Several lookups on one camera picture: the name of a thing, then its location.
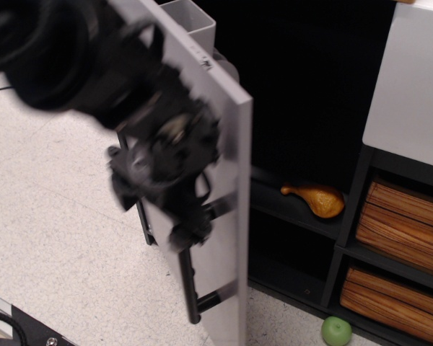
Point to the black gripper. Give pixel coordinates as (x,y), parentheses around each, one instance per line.
(166,175)

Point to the grey toy fridge door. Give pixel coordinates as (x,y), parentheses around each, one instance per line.
(213,275)

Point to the black bar door handle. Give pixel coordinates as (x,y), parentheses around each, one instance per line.
(197,305)

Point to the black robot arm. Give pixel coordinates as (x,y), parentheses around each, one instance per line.
(83,56)

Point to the toy chicken drumstick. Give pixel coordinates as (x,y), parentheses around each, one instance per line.
(324,201)

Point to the green toy apple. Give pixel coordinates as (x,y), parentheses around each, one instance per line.
(336,331)

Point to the dark grey toy kitchen cabinet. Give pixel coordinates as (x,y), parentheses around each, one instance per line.
(311,68)

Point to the upper wooden striped bin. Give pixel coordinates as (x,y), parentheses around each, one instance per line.
(398,223)

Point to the wooden striped bin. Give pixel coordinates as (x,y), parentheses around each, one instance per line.
(389,302)
(398,223)

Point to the lower wooden striped bin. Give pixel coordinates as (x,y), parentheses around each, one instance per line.
(389,302)

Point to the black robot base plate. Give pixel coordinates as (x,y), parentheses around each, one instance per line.
(36,332)

